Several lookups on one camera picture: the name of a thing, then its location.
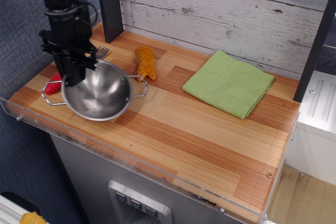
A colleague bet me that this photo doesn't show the steel bowl with wire handles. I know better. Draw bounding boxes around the steel bowl with wire handles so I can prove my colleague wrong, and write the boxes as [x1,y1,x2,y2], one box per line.
[41,60,149,121]

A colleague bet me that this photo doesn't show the silver dispenser button panel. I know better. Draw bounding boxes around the silver dispenser button panel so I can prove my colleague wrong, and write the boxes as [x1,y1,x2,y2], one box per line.
[108,179,173,223]

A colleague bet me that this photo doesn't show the yellow object bottom left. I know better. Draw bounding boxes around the yellow object bottom left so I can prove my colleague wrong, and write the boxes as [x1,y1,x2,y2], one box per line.
[19,212,47,224]

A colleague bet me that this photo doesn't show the dark left vertical post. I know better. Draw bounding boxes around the dark left vertical post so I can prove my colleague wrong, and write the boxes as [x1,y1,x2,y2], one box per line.
[99,0,124,43]

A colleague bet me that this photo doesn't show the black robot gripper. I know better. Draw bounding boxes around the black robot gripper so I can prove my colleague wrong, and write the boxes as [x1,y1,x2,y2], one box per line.
[39,8,98,87]

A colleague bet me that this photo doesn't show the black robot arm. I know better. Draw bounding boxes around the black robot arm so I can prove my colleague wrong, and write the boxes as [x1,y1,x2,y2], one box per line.
[1,0,98,87]

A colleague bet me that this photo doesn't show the orange plush lobster tail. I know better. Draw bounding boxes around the orange plush lobster tail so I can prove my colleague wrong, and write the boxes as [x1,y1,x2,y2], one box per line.
[135,46,156,80]

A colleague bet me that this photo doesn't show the white toy sink unit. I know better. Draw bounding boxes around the white toy sink unit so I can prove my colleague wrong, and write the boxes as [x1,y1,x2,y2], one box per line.
[285,71,335,185]

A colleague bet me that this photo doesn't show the white tray bottom left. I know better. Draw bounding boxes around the white tray bottom left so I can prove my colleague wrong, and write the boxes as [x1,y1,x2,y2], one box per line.
[0,196,27,224]

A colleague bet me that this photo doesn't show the fork with red handle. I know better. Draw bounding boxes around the fork with red handle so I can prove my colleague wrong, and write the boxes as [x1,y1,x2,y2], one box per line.
[44,46,110,94]

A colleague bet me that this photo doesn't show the green folded cloth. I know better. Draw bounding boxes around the green folded cloth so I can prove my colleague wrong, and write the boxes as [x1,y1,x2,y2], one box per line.
[183,51,275,119]

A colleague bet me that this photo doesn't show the grey toy fridge cabinet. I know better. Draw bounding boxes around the grey toy fridge cabinet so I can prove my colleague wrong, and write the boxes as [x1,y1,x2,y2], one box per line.
[51,135,237,223]

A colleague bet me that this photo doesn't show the dark vertical post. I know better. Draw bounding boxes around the dark vertical post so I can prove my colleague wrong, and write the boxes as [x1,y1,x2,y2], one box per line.
[293,0,335,102]
[99,0,124,43]

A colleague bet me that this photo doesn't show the dark right vertical post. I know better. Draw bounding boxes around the dark right vertical post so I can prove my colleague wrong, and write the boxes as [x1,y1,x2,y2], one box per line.
[293,0,335,102]

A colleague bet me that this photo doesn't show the clear acrylic edge guard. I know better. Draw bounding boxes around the clear acrylic edge guard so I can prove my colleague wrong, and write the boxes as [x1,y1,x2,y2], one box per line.
[0,8,300,224]

